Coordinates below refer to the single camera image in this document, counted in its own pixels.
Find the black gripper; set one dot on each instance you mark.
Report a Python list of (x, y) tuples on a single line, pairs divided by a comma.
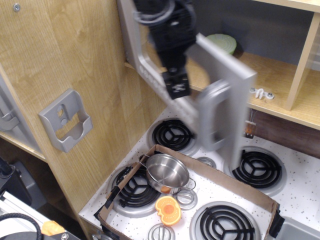
[(177, 82)]

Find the grey toy microwave door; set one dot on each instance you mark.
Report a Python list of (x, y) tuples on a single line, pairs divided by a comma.
[(215, 110)]

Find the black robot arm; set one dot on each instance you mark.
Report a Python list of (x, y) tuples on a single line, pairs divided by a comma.
[(172, 26)]

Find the back left black burner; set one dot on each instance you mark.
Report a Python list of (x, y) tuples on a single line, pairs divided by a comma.
[(174, 134)]

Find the black burner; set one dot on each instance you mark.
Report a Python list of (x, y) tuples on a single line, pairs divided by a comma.
[(260, 169), (137, 199), (221, 220), (174, 134)]

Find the green toy plate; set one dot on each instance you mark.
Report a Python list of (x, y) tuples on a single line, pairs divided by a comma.
[(223, 41)]

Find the white door latch clip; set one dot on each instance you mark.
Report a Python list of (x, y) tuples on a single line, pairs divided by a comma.
[(260, 93)]

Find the grey stove knob middle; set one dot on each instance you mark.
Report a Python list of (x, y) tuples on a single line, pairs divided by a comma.
[(208, 161)]

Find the grey stove knob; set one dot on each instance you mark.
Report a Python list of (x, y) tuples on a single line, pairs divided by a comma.
[(186, 198), (208, 161), (161, 232)]

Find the small steel pot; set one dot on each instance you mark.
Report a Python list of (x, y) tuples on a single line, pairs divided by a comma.
[(166, 174)]

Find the back right black burner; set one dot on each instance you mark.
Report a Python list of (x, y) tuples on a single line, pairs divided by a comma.
[(260, 169)]

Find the wooden shelf divider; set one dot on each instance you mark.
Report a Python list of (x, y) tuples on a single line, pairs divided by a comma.
[(307, 57)]

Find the grey stove knob centre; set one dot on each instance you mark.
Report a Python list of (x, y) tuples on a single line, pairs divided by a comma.
[(186, 198)]

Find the front left black burner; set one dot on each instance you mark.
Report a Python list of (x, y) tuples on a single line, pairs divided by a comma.
[(137, 199)]

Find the orange toy fruit half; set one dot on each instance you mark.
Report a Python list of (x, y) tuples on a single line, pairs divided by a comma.
[(169, 211)]

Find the front right black burner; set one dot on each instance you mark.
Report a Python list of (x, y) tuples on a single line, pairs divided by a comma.
[(221, 220)]

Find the grey stove knob front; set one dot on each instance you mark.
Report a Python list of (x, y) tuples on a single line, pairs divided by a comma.
[(161, 232)]

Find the black box on floor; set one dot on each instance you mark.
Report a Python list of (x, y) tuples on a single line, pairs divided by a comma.
[(17, 180)]

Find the grey wall phone holder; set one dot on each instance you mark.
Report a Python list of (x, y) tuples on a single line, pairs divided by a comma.
[(60, 112)]

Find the brown cardboard frame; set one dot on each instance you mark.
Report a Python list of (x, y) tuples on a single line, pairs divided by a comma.
[(211, 185)]

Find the grey cabinet door handle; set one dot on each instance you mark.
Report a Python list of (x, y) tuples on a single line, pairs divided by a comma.
[(8, 122)]

